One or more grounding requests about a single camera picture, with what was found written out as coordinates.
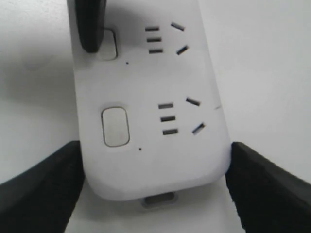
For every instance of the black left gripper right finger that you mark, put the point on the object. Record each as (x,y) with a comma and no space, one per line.
(268,199)

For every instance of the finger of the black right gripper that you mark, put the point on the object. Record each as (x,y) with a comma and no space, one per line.
(90,16)

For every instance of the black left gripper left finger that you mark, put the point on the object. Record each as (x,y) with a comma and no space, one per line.
(42,199)

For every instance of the white five-outlet power strip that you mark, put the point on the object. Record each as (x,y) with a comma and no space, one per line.
(149,113)

